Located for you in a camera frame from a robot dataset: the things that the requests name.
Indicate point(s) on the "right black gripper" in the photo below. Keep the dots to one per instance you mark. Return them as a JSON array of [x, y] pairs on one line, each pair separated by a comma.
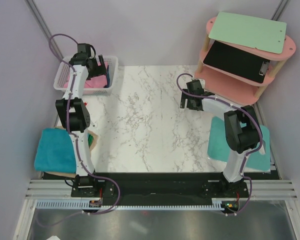
[[184, 96]]

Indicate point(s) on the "black clipboard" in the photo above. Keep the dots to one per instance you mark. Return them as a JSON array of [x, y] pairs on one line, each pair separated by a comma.
[[237, 62]]

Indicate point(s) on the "folded green t-shirt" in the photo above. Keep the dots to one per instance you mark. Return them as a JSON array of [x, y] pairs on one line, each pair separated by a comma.
[[90, 139]]

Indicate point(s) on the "white plastic basket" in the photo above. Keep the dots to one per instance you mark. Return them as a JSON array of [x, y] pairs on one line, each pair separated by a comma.
[[63, 75]]

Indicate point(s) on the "folded teal t-shirt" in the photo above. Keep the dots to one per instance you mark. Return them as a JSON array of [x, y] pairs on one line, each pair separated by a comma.
[[55, 152]]

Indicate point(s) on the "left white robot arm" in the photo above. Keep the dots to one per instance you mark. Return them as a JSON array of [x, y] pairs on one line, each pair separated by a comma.
[[75, 117]]

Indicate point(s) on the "light green board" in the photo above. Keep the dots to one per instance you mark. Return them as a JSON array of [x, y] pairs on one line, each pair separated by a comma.
[[248, 31]]

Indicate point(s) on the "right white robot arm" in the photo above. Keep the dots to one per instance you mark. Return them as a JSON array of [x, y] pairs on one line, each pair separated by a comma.
[[242, 131]]

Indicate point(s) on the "dark blue t-shirt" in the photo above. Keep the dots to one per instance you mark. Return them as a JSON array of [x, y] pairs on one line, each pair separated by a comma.
[[108, 77]]

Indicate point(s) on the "pink t-shirt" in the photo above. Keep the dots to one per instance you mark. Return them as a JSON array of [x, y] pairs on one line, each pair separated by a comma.
[[96, 82]]

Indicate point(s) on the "teal folding board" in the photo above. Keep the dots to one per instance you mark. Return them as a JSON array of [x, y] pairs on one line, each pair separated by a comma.
[[218, 148]]

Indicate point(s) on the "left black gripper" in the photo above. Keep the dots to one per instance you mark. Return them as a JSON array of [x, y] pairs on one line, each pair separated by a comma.
[[100, 70]]

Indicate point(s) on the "folded tan t-shirt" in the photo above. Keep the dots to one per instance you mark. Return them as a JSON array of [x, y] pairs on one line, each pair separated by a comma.
[[73, 175]]

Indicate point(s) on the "white cable duct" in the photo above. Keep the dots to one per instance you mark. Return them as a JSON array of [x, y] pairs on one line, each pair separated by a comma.
[[72, 204]]

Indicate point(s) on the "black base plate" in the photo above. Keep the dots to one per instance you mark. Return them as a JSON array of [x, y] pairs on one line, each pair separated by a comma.
[[161, 189]]

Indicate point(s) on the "aluminium rail frame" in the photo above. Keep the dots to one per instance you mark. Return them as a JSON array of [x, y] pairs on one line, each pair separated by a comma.
[[262, 190]]

